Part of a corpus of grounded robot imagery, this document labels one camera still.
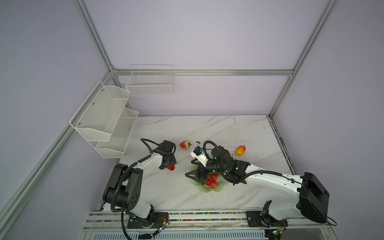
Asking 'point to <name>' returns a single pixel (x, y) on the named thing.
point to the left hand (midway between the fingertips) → (169, 162)
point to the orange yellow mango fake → (240, 150)
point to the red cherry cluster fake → (211, 180)
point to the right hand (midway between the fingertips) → (188, 168)
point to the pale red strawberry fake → (185, 144)
